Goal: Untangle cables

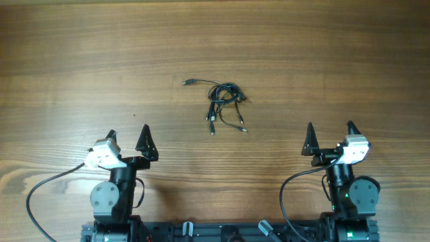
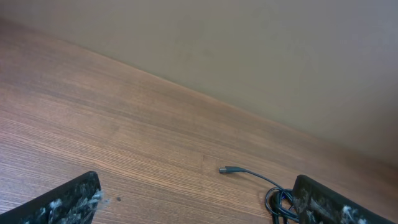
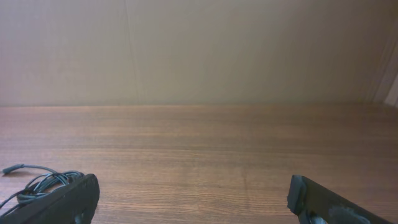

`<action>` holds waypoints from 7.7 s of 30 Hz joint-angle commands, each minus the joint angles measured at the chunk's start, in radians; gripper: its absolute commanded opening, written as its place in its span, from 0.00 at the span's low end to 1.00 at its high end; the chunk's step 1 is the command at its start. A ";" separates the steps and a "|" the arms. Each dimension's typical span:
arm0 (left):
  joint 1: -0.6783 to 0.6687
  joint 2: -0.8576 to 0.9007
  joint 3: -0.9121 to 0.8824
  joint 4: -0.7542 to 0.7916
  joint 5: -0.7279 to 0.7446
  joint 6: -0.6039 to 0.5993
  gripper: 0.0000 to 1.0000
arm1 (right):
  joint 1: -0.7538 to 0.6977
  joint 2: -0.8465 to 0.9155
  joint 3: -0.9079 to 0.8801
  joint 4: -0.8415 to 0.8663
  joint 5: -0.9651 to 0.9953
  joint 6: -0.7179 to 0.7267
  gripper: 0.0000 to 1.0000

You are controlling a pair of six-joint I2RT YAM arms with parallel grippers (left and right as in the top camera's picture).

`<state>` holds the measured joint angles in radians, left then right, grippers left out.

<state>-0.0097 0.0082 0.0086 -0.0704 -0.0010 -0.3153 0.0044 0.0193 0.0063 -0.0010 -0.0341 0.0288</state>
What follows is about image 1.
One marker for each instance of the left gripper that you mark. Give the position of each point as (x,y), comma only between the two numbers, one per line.
(148,152)

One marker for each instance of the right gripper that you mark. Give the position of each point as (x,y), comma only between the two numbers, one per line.
(311,148)

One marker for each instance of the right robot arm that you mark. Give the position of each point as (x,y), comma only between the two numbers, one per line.
(353,199)

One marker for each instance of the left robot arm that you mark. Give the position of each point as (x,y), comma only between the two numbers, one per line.
(112,200)

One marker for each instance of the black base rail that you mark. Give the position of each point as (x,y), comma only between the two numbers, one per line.
(311,230)

